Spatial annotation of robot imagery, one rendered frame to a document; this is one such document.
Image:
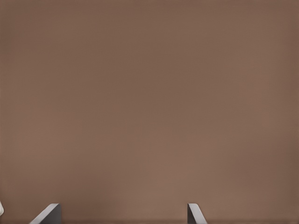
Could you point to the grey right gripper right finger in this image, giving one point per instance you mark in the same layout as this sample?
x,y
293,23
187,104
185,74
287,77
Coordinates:
x,y
195,214

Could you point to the white round plate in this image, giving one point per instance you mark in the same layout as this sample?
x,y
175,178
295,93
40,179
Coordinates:
x,y
1,208

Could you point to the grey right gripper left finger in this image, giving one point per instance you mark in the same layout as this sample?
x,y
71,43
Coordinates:
x,y
50,214

